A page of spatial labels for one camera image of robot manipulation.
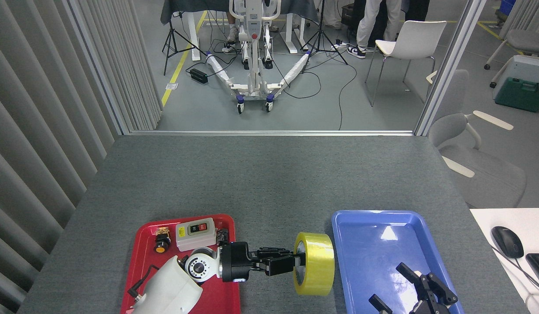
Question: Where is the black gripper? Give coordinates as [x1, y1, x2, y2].
[220, 242, 306, 283]

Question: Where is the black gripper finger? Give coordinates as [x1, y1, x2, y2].
[396, 263, 458, 314]
[369, 294, 393, 314]

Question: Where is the yellow tape roll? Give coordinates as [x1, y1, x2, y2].
[293, 232, 335, 296]

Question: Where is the blue plastic tray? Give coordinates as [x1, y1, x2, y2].
[331, 210, 466, 314]

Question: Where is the black computer mouse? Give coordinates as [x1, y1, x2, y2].
[491, 226, 524, 259]

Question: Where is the yellow push button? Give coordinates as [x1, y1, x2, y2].
[154, 227, 171, 254]

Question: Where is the white desk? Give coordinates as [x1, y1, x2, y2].
[470, 208, 539, 314]

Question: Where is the grey armchair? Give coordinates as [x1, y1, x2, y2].
[426, 69, 527, 209]

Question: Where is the red plastic tray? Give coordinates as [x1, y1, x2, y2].
[120, 214, 242, 314]

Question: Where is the white stand on wheels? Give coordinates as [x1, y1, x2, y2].
[205, 0, 311, 115]

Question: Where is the green box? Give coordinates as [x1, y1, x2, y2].
[495, 78, 539, 113]

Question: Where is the person behind stand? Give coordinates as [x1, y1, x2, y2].
[222, 12, 240, 54]

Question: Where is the black tripod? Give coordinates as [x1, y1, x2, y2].
[162, 11, 207, 76]
[301, 0, 348, 74]

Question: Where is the desk with grey cloth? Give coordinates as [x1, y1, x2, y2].
[160, 0, 320, 61]

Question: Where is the grey white machine box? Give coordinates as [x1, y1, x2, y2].
[492, 55, 539, 88]

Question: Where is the person in pale trousers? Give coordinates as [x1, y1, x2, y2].
[347, 0, 403, 59]

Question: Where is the white chair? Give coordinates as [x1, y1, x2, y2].
[365, 20, 447, 107]

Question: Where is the grey office chair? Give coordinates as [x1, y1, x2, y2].
[484, 26, 539, 70]

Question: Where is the blue bin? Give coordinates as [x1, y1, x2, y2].
[498, 0, 517, 18]

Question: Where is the grey switch box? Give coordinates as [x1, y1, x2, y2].
[175, 218, 217, 252]

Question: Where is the black mouse cable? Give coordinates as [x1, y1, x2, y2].
[492, 246, 539, 294]

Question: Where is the silver rail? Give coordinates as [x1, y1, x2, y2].
[130, 130, 416, 137]

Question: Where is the black floor cable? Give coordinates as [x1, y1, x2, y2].
[338, 61, 358, 130]

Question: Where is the silver post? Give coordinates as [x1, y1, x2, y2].
[414, 0, 488, 137]
[65, 0, 133, 135]

